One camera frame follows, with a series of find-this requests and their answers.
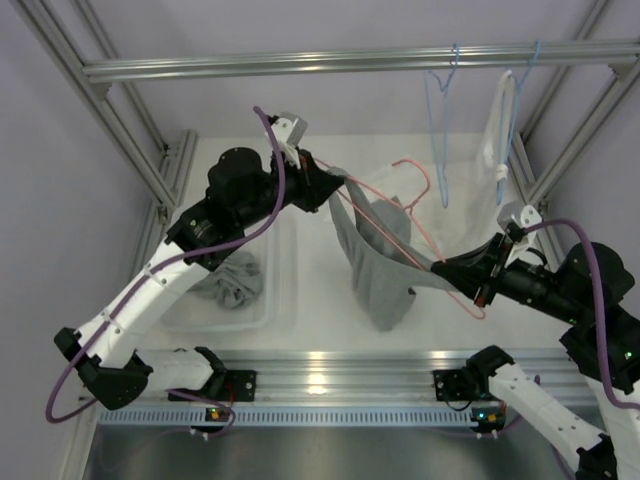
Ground aluminium frame struts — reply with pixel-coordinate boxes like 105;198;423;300
9;0;201;226
507;0;640;251

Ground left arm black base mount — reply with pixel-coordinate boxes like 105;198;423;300
168;369;258;403

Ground white tank top on hanger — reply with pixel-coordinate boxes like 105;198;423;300
445;70;514;257

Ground grey tank top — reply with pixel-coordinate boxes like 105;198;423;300
190;251;264;310
328;167;455;332

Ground aluminium frame right struts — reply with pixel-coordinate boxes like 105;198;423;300
507;0;640;251

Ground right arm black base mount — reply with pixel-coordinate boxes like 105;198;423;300
432;368;481;402

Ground blue wire hanger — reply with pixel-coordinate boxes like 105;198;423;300
423;43;460;208
496;40;542;206

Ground pink wire hanger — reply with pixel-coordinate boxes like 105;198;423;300
312;157;487;321

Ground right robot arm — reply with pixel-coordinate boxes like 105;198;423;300
432;234;639;479

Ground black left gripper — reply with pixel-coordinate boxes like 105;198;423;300
235;144;343;228

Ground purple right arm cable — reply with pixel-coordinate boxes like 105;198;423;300
442;217;640;480

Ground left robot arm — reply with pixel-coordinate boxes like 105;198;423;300
54;147;344;410

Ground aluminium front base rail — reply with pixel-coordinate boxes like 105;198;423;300
79;349;596;404

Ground white plastic basket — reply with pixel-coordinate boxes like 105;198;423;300
159;213;296;334

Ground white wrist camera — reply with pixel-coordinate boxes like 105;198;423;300
497;200;542;267
268;112;308;167

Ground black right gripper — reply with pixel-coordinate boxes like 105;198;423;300
431;233;587;325

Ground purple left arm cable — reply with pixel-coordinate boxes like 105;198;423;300
45;104;289;441

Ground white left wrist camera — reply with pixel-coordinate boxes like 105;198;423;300
268;112;308;167

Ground white garment under pile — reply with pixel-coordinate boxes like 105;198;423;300
340;154;473;259

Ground slotted grey cable duct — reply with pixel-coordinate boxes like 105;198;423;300
98;406;478;427

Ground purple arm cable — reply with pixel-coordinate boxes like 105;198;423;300
45;104;289;441
442;217;640;480

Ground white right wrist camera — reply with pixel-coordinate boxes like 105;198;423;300
497;200;542;267

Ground aluminium frame left struts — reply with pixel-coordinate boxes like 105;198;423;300
9;0;201;226

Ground aluminium hanging rail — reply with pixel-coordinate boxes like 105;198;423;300
82;39;639;84

